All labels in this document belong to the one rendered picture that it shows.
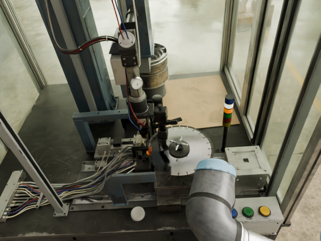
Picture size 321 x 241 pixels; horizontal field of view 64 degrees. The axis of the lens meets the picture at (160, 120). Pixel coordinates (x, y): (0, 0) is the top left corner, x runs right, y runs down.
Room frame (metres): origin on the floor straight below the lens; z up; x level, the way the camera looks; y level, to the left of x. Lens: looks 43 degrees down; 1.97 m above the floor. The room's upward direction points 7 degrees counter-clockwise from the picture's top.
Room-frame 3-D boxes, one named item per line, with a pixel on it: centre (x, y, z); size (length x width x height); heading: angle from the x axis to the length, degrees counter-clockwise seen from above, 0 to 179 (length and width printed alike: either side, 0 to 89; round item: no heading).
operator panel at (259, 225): (0.54, -0.33, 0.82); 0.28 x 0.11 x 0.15; 86
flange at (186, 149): (0.88, -0.08, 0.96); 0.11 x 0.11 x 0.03
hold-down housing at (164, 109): (0.86, 0.00, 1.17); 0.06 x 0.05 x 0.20; 77
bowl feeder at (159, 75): (1.66, 0.05, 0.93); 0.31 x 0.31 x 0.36
